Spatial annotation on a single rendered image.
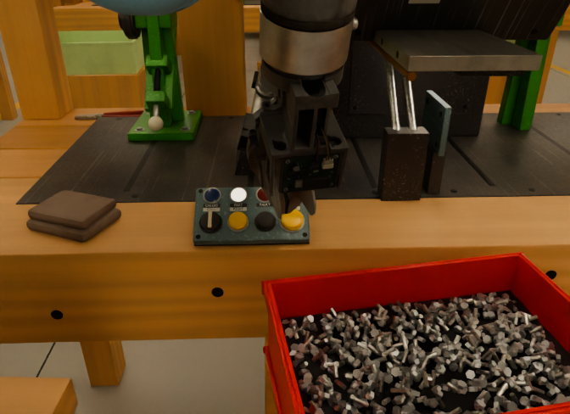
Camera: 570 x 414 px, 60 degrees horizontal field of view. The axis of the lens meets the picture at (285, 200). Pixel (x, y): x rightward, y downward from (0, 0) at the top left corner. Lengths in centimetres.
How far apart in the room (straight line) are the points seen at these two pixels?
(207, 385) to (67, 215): 108
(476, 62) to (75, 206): 55
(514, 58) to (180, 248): 47
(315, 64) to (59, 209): 44
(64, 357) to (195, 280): 128
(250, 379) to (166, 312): 101
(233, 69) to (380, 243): 64
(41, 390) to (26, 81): 85
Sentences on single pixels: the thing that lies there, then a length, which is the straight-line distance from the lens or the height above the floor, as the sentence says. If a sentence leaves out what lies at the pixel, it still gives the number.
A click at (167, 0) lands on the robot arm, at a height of 123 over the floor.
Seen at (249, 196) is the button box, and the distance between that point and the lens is 65.
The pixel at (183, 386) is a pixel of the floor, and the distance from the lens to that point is 170.
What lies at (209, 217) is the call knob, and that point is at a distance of 63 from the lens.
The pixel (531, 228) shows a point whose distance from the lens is 76.
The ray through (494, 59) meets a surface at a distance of 65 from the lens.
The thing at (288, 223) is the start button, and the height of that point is 93.
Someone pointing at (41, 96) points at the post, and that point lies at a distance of 129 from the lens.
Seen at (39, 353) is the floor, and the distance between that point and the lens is 196.
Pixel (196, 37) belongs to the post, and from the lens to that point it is 116.
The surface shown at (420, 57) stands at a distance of 62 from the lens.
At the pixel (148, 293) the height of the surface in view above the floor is 83.
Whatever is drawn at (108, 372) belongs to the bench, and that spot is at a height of 6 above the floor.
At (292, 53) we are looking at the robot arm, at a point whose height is 117.
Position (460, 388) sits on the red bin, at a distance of 51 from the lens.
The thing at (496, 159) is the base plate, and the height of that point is 90.
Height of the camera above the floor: 125
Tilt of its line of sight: 27 degrees down
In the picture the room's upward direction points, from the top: straight up
